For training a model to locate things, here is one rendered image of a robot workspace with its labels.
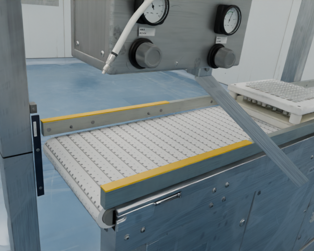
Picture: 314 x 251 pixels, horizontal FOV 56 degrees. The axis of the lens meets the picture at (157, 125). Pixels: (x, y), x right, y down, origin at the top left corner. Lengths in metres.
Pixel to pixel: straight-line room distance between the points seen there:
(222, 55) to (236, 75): 4.25
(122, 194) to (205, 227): 0.38
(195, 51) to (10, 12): 0.35
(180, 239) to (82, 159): 0.31
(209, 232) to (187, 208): 0.24
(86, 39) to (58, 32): 5.27
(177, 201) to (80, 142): 0.24
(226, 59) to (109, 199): 0.25
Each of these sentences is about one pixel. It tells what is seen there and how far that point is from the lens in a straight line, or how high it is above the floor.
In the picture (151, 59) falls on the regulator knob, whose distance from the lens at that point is 0.31.
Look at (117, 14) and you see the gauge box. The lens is 0.31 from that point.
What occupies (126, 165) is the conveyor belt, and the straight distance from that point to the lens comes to 0.56.
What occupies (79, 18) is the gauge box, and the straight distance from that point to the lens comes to 0.38.
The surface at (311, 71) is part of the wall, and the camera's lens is 4.03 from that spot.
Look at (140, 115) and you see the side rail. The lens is 0.76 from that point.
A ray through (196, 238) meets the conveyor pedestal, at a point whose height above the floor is 0.67.
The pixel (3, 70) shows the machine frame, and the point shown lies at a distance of 0.61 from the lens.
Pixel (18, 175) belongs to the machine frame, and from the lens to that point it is 0.70.
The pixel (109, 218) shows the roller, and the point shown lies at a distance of 0.48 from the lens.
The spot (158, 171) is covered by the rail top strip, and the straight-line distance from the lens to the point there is 0.47.
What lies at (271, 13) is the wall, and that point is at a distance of 4.35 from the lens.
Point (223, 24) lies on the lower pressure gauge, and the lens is 0.39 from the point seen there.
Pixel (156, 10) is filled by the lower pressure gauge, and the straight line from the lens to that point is 0.32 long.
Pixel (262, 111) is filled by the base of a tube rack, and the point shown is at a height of 0.93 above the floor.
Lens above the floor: 1.20
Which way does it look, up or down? 23 degrees down
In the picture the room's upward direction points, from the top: 6 degrees clockwise
